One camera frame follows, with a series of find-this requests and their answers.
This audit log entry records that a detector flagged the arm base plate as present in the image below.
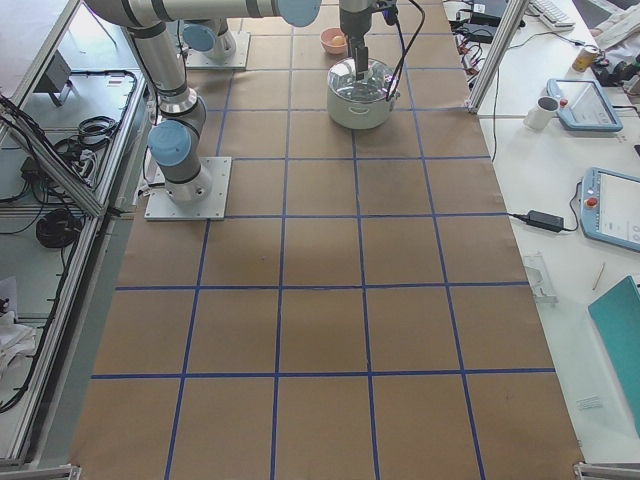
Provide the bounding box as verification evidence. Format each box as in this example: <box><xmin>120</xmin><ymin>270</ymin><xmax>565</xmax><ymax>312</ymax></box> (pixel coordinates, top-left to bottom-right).
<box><xmin>186</xmin><ymin>31</ymin><xmax>251</xmax><ymax>70</ymax></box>
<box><xmin>144</xmin><ymin>157</ymin><xmax>232</xmax><ymax>221</ymax></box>

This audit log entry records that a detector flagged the teach pendant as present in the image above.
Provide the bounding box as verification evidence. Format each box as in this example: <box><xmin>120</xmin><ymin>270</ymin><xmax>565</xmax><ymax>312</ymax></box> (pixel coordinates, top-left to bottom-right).
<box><xmin>579</xmin><ymin>167</ymin><xmax>639</xmax><ymax>252</ymax></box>
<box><xmin>546</xmin><ymin>79</ymin><xmax>623</xmax><ymax>133</ymax></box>

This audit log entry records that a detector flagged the far teach pendant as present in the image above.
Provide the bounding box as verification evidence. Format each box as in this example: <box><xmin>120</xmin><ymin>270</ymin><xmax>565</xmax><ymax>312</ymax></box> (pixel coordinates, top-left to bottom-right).
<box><xmin>546</xmin><ymin>79</ymin><xmax>623</xmax><ymax>133</ymax></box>

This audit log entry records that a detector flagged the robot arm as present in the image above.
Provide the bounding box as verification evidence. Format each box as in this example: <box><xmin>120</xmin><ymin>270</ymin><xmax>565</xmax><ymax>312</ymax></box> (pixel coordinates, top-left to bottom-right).
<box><xmin>87</xmin><ymin>1</ymin><xmax>321</xmax><ymax>203</ymax></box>
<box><xmin>182</xmin><ymin>18</ymin><xmax>236</xmax><ymax>62</ymax></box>

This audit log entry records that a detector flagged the pink bowl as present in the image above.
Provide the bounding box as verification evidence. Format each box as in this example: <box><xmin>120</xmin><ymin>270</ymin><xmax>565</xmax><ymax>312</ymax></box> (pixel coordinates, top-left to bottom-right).
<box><xmin>320</xmin><ymin>27</ymin><xmax>347</xmax><ymax>55</ymax></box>

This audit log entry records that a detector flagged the white mug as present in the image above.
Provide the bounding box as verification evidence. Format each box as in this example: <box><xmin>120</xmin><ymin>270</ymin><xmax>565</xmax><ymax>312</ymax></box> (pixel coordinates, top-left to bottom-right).
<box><xmin>523</xmin><ymin>96</ymin><xmax>560</xmax><ymax>131</ymax></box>

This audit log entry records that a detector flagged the aluminium frame post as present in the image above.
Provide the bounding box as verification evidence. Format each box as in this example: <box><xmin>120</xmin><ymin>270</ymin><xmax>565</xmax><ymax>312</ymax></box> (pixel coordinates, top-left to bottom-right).
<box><xmin>467</xmin><ymin>0</ymin><xmax>528</xmax><ymax>114</ymax></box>

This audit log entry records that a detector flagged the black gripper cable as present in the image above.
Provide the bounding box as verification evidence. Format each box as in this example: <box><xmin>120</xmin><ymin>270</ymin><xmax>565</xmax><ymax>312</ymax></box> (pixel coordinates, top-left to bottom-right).
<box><xmin>381</xmin><ymin>0</ymin><xmax>427</xmax><ymax>96</ymax></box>

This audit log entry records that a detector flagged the pale green pot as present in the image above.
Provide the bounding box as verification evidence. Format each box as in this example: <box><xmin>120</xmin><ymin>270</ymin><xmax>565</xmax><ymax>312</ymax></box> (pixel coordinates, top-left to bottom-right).
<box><xmin>327</xmin><ymin>75</ymin><xmax>400</xmax><ymax>130</ymax></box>

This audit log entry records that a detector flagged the black power adapter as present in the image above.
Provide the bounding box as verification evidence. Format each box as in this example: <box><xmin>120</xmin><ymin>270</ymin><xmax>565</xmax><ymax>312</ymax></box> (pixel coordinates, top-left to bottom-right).
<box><xmin>526</xmin><ymin>210</ymin><xmax>564</xmax><ymax>233</ymax></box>

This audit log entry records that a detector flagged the teal folder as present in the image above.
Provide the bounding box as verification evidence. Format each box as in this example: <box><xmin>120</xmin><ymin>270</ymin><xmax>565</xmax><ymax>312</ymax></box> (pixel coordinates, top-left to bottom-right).
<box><xmin>588</xmin><ymin>275</ymin><xmax>639</xmax><ymax>415</ymax></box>

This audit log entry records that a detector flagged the yellow can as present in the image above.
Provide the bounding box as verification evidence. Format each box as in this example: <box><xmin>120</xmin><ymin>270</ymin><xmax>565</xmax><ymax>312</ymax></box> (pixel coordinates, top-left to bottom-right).
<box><xmin>571</xmin><ymin>45</ymin><xmax>600</xmax><ymax>73</ymax></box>

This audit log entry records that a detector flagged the glass pot lid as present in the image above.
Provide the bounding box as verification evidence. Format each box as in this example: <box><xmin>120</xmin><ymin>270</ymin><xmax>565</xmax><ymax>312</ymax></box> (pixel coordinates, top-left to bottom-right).
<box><xmin>328</xmin><ymin>58</ymin><xmax>393</xmax><ymax>104</ymax></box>

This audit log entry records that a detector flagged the near teach pendant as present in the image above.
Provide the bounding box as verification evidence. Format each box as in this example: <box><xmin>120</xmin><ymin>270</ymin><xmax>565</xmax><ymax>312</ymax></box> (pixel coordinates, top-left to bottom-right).
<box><xmin>579</xmin><ymin>167</ymin><xmax>639</xmax><ymax>252</ymax></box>

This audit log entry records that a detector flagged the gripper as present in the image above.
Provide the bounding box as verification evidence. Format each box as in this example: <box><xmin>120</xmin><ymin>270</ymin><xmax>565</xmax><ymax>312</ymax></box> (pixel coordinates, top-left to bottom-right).
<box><xmin>339</xmin><ymin>0</ymin><xmax>372</xmax><ymax>80</ymax></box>

